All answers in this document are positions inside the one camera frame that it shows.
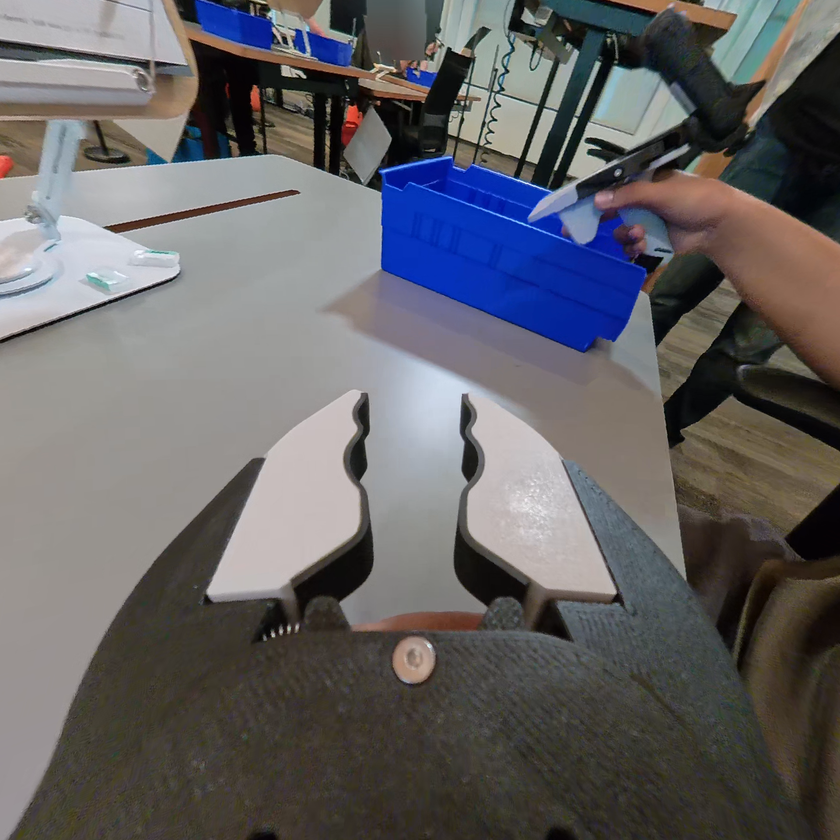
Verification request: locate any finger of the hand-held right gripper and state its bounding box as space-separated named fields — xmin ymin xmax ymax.
xmin=528 ymin=167 xmax=632 ymax=224

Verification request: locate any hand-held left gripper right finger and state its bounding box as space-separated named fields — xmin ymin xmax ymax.
xmin=453 ymin=392 xmax=621 ymax=608

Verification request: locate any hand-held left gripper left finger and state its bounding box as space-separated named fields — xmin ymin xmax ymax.
xmin=205 ymin=390 xmax=375 ymax=605

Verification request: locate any blue plastic bin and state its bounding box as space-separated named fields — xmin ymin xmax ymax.
xmin=379 ymin=156 xmax=648 ymax=296
xmin=382 ymin=220 xmax=631 ymax=353
xmin=293 ymin=29 xmax=355 ymax=67
xmin=196 ymin=0 xmax=273 ymax=51

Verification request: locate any person's right forearm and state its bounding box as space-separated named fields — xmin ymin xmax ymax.
xmin=712 ymin=190 xmax=840 ymax=383

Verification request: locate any person's right hand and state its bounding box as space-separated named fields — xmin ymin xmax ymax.
xmin=594 ymin=176 xmax=746 ymax=262

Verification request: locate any black office chair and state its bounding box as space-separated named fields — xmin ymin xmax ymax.
xmin=402 ymin=46 xmax=475 ymax=168

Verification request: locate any hanging white paper sheet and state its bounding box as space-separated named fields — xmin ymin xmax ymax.
xmin=125 ymin=118 xmax=191 ymax=161
xmin=343 ymin=105 xmax=392 ymax=186

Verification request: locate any black chair armrest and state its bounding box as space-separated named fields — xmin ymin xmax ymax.
xmin=735 ymin=364 xmax=840 ymax=454

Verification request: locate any person's dark brown clothing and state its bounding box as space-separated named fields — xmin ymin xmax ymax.
xmin=676 ymin=505 xmax=840 ymax=840

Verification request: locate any wooden background table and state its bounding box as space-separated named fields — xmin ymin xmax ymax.
xmin=184 ymin=20 xmax=480 ymax=175

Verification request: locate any round black floor base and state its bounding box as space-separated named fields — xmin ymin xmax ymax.
xmin=84 ymin=121 xmax=131 ymax=165

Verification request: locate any printed instruction sheet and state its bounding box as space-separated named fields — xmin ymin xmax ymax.
xmin=0 ymin=0 xmax=191 ymax=67

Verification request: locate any dark metal desk frame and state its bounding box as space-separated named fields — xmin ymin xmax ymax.
xmin=508 ymin=0 xmax=737 ymax=188

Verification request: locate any blue coiled cable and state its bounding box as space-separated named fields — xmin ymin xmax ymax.
xmin=484 ymin=29 xmax=514 ymax=155

